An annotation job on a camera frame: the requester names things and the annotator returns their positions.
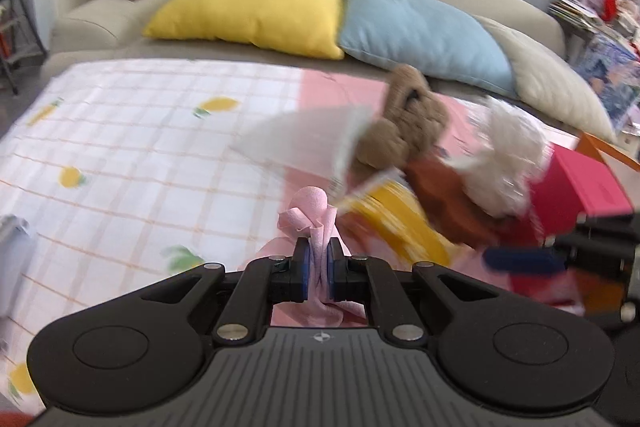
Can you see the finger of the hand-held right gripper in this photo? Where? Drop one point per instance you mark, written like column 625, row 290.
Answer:
column 522, row 262

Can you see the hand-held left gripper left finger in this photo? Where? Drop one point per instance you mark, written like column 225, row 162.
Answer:
column 306, row 267

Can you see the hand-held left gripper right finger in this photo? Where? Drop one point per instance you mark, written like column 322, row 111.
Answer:
column 334, row 269

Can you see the pink cloth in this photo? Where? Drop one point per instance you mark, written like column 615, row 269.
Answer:
column 307, row 212

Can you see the yellow snack packet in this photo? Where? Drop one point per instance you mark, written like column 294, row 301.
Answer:
column 405, row 222

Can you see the orange cardboard box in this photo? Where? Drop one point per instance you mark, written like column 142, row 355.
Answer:
column 610, row 152

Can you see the brown sponge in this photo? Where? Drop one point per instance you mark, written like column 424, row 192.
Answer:
column 445, row 197

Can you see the white fluffy plush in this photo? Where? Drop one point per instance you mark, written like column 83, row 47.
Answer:
column 510, row 157

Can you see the clear plastic bag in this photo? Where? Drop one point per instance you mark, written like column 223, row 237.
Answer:
column 300, row 142

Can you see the brown plush toy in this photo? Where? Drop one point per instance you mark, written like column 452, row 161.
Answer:
column 410, row 122

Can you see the clear box with red lid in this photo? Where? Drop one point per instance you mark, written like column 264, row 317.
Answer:
column 580, row 187

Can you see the cartoon printed pillow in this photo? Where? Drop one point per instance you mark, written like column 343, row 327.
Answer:
column 610, row 77

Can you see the beige pillow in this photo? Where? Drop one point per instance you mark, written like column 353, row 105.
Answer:
column 555, row 82

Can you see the checked lemon print tablecloth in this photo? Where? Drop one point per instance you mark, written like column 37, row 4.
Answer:
column 125, row 157

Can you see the pile of books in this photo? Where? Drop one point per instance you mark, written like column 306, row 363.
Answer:
column 572, row 9

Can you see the white study desk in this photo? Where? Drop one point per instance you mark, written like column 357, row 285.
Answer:
column 595, row 7

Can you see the light blue pillow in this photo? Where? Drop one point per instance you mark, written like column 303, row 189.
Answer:
column 425, row 32

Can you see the yellow pillow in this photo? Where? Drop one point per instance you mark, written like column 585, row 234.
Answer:
column 250, row 7

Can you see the orange red cloth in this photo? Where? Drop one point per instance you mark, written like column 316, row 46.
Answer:
column 12, row 421

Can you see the metal folding ladder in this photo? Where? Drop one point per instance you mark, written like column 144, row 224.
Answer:
column 20, row 32

